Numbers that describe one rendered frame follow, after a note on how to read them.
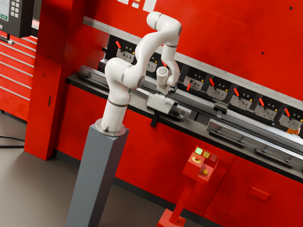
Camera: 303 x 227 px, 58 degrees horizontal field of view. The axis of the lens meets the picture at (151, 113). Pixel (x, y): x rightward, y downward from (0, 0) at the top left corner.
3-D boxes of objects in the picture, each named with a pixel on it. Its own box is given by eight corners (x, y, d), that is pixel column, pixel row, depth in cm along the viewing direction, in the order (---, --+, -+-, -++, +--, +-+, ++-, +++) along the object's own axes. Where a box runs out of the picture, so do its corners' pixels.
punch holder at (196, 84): (182, 84, 223) (190, 65, 215) (184, 81, 230) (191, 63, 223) (199, 91, 221) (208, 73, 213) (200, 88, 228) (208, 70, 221)
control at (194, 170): (181, 173, 208) (190, 154, 200) (187, 163, 222) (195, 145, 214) (205, 186, 203) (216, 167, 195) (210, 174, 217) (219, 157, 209)
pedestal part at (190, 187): (168, 221, 235) (191, 174, 211) (171, 216, 240) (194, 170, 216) (174, 224, 233) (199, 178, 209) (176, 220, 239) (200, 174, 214)
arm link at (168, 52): (189, 47, 183) (177, 84, 202) (167, 38, 187) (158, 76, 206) (184, 51, 176) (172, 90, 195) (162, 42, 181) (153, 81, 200)
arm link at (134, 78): (115, 83, 157) (138, 96, 152) (109, 71, 146) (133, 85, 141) (163, 22, 171) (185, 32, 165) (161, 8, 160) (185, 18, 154)
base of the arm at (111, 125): (114, 141, 157) (122, 114, 149) (88, 125, 163) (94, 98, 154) (130, 129, 173) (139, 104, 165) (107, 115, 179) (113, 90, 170)
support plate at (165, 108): (145, 105, 212) (146, 104, 212) (154, 94, 236) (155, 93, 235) (167, 114, 210) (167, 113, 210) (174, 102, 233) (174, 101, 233)
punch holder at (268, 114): (253, 113, 216) (263, 95, 208) (253, 109, 223) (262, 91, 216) (272, 121, 214) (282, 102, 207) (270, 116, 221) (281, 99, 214)
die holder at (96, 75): (78, 75, 248) (80, 66, 243) (81, 74, 253) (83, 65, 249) (128, 97, 242) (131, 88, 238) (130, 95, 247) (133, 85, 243)
